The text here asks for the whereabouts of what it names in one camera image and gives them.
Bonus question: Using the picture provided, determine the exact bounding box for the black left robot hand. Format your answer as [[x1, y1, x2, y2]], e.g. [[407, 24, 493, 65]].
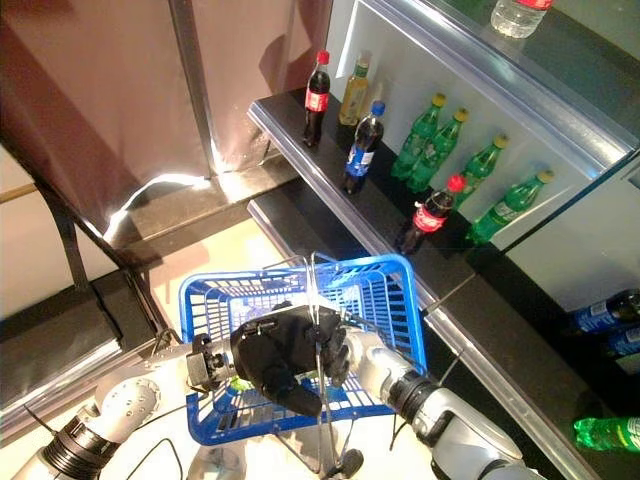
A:
[[230, 299, 352, 419]]

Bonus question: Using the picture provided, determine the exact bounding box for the silver left robot leg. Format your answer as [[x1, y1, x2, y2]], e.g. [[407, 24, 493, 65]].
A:
[[187, 444, 251, 480]]

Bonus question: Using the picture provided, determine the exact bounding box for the black metal stand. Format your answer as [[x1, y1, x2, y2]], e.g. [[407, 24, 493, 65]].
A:
[[0, 139, 174, 431]]

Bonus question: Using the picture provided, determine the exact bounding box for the water bottle red label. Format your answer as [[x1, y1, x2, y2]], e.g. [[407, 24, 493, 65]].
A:
[[489, 0, 555, 40]]

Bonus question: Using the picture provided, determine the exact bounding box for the Coca-Cola bottle red label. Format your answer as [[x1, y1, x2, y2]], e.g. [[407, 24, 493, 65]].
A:
[[302, 49, 332, 149], [394, 173, 468, 256]]

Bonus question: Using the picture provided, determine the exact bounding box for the Pepsi bottle blue label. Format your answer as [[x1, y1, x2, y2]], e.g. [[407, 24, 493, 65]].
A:
[[341, 100, 387, 196], [599, 324, 640, 359], [569, 288, 640, 335]]

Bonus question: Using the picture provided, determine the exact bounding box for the small yellow tea bottle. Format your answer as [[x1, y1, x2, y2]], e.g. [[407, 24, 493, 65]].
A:
[[338, 55, 374, 127]]

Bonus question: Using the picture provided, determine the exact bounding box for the blue plastic shopping basket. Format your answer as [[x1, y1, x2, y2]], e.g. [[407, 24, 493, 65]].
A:
[[178, 253, 430, 448]]

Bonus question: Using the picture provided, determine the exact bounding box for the silver robot leg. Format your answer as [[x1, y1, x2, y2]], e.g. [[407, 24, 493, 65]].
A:
[[327, 448, 365, 479], [187, 444, 251, 480]]

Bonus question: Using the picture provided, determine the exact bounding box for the silver right robot leg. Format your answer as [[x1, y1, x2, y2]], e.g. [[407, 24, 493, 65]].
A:
[[327, 448, 365, 479]]

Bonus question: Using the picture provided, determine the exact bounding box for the silver metal post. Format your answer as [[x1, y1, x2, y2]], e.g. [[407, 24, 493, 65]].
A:
[[168, 0, 217, 179]]

